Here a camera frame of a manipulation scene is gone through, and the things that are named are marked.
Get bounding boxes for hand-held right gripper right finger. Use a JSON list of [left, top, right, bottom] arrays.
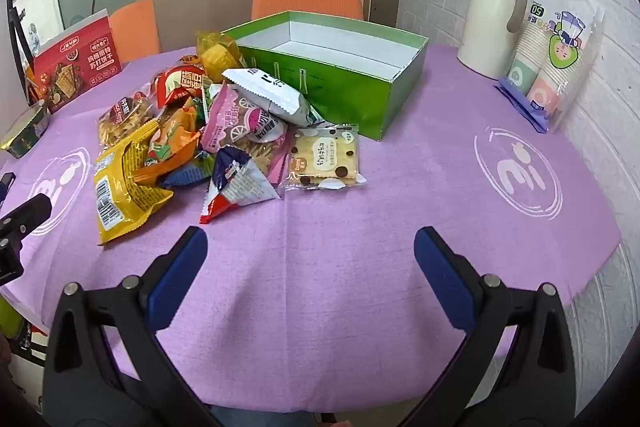
[[400, 227, 591, 427]]

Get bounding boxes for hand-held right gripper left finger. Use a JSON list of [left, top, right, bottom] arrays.
[[42, 226, 221, 427]]

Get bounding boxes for large yellow snack packet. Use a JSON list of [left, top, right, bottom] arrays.
[[94, 121, 174, 246]]

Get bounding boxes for red white blue snack packet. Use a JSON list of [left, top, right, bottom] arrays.
[[199, 145, 284, 225]]

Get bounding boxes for clear brown cookie packet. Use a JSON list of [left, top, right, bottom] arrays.
[[96, 89, 157, 146]]

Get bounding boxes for orange snack packet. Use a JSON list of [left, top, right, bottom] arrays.
[[131, 104, 202, 186]]

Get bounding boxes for pink snack packet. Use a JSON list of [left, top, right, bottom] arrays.
[[201, 83, 291, 154]]

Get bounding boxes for cartoon face snack packet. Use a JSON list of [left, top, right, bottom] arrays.
[[284, 123, 367, 191]]

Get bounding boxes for green cardboard box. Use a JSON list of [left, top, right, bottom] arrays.
[[220, 10, 430, 142]]

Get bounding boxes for white grey snack packet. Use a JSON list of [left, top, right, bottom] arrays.
[[221, 68, 326, 128]]

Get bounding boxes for translucent yellow snack packet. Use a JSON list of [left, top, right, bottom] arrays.
[[196, 31, 247, 84]]

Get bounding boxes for green tin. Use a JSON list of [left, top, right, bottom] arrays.
[[0, 99, 51, 159]]

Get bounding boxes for purple tablecloth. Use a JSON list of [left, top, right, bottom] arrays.
[[0, 42, 623, 413]]

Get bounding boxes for red cracker box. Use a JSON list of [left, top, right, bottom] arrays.
[[25, 8, 123, 115]]

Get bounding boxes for pack of paper cups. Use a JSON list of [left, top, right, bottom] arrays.
[[497, 0, 606, 135]]

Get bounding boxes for white thermos jug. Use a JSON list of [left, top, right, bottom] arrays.
[[457, 0, 528, 80]]

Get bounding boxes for brown bag, blue handles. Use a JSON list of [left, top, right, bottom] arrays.
[[151, 0, 263, 52]]

